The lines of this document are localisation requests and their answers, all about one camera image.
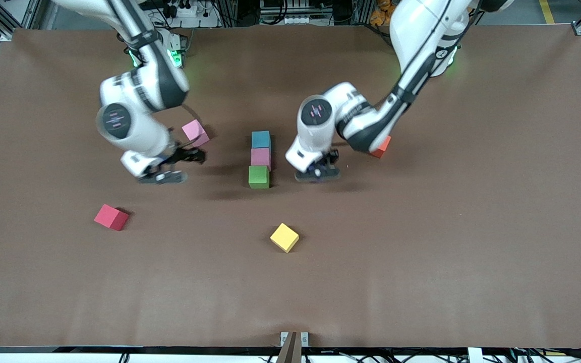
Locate orange foam block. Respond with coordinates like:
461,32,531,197
370,135,392,159

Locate pink foam block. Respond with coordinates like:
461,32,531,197
250,148,272,168
182,119,210,148

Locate pile of orange objects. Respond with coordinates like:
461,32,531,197
370,0,397,27

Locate yellow foam block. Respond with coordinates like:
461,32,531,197
270,222,300,254

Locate white power strip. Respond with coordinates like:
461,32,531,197
162,0,220,28
259,13,321,26

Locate red foam block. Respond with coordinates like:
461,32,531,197
93,204,130,232

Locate small metal bracket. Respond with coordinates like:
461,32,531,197
280,331,309,347

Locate green foam block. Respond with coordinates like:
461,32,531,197
248,165,271,190

